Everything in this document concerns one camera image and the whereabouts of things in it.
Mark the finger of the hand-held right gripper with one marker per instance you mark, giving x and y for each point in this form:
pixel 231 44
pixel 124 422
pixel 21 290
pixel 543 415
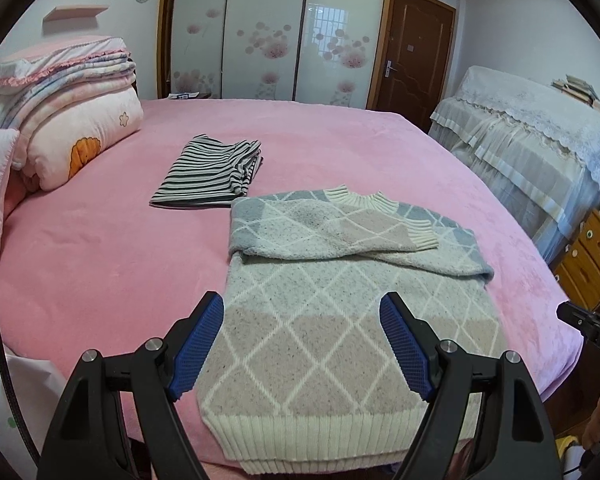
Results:
pixel 572 316

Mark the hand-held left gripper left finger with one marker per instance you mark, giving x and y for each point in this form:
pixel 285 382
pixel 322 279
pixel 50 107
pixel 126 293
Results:
pixel 200 345

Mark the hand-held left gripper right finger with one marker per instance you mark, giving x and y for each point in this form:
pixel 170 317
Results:
pixel 405 345

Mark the blue grey diamond knit sweater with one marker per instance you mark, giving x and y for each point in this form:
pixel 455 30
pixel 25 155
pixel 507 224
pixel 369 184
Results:
pixel 330 320

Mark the folded black white striped clothes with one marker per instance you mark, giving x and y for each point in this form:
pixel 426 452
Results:
pixel 205 170

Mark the wooden desk with drawers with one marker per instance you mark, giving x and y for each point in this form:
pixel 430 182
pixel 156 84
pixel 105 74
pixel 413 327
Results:
pixel 587 260

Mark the pink fleece bed blanket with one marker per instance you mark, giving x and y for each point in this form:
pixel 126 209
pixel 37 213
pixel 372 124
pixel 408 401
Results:
pixel 105 260

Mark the white plastic bag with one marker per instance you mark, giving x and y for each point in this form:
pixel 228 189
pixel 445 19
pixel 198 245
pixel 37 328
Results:
pixel 30 410

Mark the lace-covered furniture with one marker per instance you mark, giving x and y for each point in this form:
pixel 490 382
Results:
pixel 520 135

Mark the stack of books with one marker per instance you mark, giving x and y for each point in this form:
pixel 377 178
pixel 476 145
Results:
pixel 580 91

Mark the pink rolled quilt orange print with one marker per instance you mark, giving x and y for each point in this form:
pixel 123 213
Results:
pixel 80 130

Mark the small blue white box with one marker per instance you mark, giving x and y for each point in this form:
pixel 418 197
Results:
pixel 184 95

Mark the brown wooden door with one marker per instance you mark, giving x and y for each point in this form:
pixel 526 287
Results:
pixel 415 55

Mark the folded pastel quilt stack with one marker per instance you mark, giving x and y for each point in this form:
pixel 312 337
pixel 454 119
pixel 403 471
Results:
pixel 55 75

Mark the floral sliding door wardrobe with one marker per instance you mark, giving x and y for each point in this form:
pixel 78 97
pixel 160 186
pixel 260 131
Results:
pixel 280 25

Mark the pink wall shelf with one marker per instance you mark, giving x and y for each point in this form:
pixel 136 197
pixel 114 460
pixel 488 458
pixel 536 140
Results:
pixel 75 11

